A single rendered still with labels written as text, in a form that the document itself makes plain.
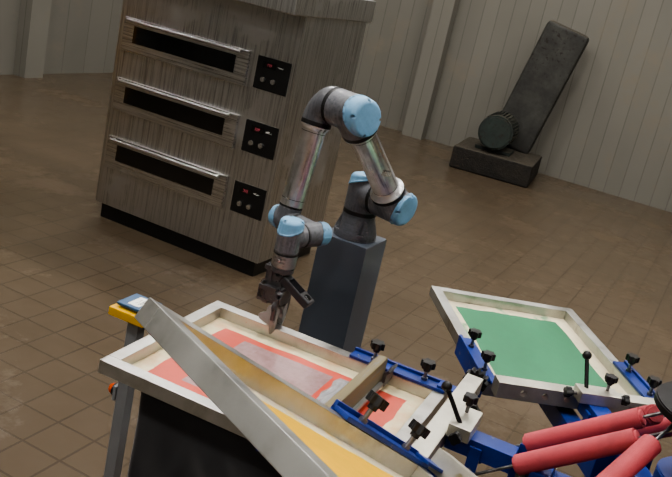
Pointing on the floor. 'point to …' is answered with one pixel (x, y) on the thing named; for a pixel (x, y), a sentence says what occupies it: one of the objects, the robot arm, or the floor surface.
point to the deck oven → (221, 106)
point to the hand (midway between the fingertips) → (276, 328)
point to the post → (122, 394)
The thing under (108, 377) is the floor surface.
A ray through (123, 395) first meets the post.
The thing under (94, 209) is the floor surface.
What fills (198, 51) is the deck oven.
